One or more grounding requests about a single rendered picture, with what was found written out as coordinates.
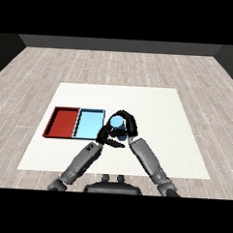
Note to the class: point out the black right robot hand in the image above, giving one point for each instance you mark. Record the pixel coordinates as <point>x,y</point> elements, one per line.
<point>129,123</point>

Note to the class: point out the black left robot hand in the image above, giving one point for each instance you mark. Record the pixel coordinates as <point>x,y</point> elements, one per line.
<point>105,136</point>

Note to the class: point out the small blue can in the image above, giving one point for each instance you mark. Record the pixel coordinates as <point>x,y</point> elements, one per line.
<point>116,123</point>

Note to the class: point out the light blue shallow open box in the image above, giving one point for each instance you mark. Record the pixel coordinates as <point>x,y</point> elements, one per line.
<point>89,123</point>

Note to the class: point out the red shallow open box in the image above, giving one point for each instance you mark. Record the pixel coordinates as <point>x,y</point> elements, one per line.
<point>64,122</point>

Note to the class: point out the dark grey robot body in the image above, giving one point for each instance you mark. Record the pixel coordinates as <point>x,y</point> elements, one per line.
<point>112,187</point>

